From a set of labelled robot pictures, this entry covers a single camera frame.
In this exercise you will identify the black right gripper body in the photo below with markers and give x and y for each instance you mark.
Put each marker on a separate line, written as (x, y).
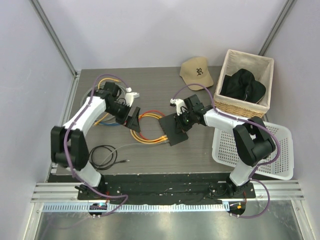
(185, 121)

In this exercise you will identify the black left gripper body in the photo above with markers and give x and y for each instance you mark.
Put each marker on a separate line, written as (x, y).
(121, 112)

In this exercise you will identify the black network switch box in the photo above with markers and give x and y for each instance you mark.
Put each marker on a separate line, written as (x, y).
(172, 130)

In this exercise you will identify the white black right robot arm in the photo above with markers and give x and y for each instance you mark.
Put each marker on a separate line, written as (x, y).
(211, 117)

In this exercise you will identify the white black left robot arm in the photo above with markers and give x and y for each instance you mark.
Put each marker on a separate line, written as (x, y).
(68, 144)

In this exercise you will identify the white plastic perforated basket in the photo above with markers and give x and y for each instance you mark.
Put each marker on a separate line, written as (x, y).
(252, 145)

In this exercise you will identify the beige baseball cap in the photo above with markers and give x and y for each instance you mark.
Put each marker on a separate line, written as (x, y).
(195, 71)

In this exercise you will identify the black cap in basket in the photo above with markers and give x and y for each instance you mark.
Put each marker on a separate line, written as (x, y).
(243, 86)

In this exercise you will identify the wicker basket with liner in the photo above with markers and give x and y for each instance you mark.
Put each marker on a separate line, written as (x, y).
(263, 70)

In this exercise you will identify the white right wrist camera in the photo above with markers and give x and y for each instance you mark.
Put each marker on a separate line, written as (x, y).
(179, 104)

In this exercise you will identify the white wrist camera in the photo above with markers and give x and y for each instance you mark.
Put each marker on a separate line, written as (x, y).
(179, 104)
(130, 96)

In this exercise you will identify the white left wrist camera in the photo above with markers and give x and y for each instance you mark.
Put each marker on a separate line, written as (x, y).
(130, 96)

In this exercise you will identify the black mounting base plate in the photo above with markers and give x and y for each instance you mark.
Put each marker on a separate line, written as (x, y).
(165, 187)

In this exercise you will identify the aluminium front rail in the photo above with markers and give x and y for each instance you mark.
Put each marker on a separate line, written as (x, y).
(62, 197)

